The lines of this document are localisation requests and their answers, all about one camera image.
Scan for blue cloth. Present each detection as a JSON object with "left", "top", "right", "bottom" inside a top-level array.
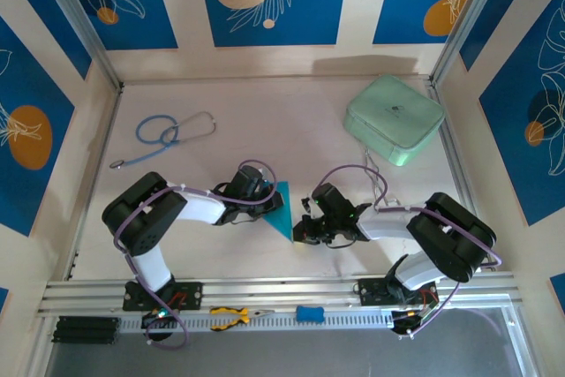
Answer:
[{"left": 263, "top": 180, "right": 293, "bottom": 244}]

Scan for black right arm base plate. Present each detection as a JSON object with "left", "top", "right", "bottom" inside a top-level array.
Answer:
[{"left": 358, "top": 277, "right": 438, "bottom": 307}]

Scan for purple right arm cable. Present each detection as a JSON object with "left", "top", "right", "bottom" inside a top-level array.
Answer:
[{"left": 317, "top": 164, "right": 503, "bottom": 336}]

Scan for aluminium corner post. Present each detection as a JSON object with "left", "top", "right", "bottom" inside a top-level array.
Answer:
[
  {"left": 430, "top": 0, "right": 509, "bottom": 87},
  {"left": 33, "top": 0, "right": 124, "bottom": 89}
]

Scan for blue stethoscope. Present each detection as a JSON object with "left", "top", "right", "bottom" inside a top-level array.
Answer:
[{"left": 109, "top": 111, "right": 217, "bottom": 170}]

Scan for yellow handled pliers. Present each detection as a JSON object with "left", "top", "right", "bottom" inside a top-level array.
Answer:
[{"left": 209, "top": 305, "right": 275, "bottom": 332}]

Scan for blue bone shaped block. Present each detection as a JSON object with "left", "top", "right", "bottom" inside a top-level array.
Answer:
[{"left": 295, "top": 305, "right": 326, "bottom": 323}]

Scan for mint green zip case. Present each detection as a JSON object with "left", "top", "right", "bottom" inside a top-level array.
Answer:
[{"left": 344, "top": 75, "right": 446, "bottom": 169}]

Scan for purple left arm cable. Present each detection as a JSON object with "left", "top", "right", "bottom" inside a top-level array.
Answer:
[{"left": 114, "top": 159, "right": 279, "bottom": 350}]

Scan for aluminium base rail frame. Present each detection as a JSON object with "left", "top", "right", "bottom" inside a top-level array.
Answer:
[{"left": 37, "top": 270, "right": 524, "bottom": 319}]

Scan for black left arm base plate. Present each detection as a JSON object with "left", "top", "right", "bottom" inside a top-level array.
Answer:
[{"left": 122, "top": 281, "right": 204, "bottom": 312}]

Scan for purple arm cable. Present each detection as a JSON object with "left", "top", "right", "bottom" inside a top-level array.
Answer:
[
  {"left": 317, "top": 164, "right": 503, "bottom": 336},
  {"left": 114, "top": 159, "right": 279, "bottom": 350}
]

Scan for aluminium side rail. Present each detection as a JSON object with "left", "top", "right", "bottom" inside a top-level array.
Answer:
[
  {"left": 430, "top": 80, "right": 492, "bottom": 273},
  {"left": 64, "top": 85, "right": 124, "bottom": 282}
]

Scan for grey slotted cable duct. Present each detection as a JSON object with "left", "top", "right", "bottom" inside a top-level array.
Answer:
[{"left": 117, "top": 308, "right": 395, "bottom": 335}]

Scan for black ribbed block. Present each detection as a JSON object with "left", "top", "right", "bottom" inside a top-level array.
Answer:
[{"left": 51, "top": 315, "right": 120, "bottom": 346}]

